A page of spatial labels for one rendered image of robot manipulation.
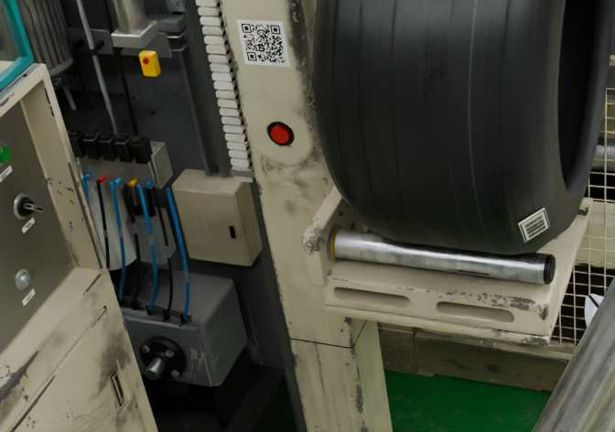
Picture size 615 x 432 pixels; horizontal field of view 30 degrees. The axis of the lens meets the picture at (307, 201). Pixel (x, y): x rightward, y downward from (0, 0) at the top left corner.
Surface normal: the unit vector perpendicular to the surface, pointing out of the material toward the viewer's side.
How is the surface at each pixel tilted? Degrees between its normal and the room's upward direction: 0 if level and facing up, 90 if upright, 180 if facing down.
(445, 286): 0
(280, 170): 90
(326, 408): 90
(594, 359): 58
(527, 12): 64
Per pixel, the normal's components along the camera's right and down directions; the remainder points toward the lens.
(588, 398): -0.69, 0.00
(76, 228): -0.37, 0.57
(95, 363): 0.92, 0.10
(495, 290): -0.15, -0.81
